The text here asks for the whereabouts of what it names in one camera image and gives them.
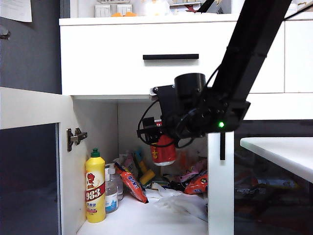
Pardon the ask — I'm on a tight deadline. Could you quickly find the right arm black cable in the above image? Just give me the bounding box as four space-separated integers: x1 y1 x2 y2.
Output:
137 99 159 147

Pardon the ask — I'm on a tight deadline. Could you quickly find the orange snack packet blue print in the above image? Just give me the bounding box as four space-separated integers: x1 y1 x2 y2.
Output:
114 162 149 204

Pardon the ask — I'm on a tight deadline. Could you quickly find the pink white packet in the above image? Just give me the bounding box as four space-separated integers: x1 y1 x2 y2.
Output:
119 153 137 177

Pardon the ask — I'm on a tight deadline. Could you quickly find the red beverage can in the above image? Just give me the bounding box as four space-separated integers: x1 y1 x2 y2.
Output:
150 134 177 167

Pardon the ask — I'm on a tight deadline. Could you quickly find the black horizontal drawer handle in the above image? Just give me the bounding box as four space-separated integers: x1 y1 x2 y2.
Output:
143 54 200 61

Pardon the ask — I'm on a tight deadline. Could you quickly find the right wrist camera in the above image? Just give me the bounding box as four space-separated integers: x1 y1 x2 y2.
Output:
149 84 184 118

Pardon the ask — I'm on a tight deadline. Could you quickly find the grey printed box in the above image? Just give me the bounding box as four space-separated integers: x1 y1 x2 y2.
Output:
204 0 232 14

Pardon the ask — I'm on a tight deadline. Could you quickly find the metal door hinge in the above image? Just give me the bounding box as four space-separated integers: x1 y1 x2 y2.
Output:
66 127 88 152

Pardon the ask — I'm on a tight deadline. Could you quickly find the dark red snack packet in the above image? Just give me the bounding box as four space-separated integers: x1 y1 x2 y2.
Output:
234 168 259 196

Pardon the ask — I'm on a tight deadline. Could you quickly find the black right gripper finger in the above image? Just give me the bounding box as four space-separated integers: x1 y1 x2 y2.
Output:
136 117 163 145

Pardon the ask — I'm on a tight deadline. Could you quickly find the white glass cabinet door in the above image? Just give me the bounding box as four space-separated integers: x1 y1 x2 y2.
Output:
0 87 80 235
207 93 313 235

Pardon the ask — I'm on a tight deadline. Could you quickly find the translucent orange plastic bag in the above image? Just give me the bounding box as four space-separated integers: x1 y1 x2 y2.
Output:
176 149 206 177

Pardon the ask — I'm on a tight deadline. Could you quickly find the black stick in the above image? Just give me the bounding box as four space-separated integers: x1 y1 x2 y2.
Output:
197 0 217 13

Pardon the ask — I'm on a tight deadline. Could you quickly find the pink snack packet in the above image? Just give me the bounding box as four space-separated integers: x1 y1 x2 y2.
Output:
179 159 208 183

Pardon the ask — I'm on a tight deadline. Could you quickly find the black vertical door handle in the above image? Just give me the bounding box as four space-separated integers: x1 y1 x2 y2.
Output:
220 131 226 161

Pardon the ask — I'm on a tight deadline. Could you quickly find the yellow sponge brush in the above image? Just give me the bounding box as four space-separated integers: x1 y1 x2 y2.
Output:
134 146 156 186

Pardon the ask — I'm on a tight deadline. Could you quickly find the white cabinet body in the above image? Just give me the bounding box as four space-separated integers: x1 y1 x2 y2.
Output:
59 12 313 235

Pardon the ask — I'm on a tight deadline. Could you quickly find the clear pump sanitizer bottle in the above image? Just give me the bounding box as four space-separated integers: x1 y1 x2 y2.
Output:
105 166 119 214

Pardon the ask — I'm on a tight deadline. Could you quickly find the white wall switch panel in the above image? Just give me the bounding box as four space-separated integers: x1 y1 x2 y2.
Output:
95 4 111 18
116 3 133 16

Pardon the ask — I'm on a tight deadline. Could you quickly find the clear plastic bottle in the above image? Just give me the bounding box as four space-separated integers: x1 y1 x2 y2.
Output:
116 175 124 202

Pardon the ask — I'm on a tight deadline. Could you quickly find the white paper sheet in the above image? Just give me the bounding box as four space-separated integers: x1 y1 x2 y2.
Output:
0 0 33 23

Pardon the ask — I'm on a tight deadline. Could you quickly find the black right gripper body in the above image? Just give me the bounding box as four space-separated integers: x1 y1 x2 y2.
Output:
160 109 211 141

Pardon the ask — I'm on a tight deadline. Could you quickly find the yellow detergent bottle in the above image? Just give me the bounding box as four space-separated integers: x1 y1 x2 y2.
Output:
85 148 107 224

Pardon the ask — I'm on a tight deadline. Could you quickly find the white plastic bag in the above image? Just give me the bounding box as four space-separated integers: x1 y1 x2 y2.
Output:
145 183 208 222

